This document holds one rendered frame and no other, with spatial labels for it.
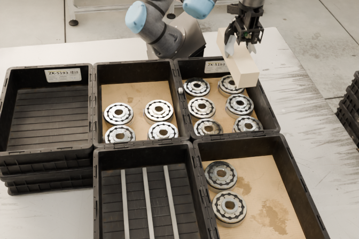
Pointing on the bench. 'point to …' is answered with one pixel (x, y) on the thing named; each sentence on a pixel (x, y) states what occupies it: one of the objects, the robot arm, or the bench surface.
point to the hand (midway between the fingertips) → (236, 52)
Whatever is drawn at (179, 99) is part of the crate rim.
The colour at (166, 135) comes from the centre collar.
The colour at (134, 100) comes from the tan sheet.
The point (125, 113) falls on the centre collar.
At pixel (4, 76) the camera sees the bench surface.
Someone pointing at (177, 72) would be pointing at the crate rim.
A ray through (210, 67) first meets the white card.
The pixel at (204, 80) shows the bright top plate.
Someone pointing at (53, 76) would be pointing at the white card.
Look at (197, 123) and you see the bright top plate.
